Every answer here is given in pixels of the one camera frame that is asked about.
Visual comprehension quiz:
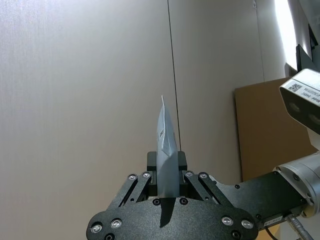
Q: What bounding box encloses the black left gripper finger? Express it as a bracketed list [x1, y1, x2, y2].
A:
[109, 151, 159, 210]

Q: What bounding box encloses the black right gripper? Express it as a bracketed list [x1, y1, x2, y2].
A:
[177, 151, 309, 229]

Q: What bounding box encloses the grey foil pouch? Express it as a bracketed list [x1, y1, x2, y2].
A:
[155, 94, 180, 201]

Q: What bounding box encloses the brown cardboard sheet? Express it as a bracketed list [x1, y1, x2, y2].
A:
[234, 77, 319, 184]

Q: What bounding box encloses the grey black robot body part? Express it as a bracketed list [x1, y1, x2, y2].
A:
[286, 0, 320, 74]

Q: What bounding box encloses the thin cable with silver plug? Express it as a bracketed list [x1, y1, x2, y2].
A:
[264, 214, 314, 240]

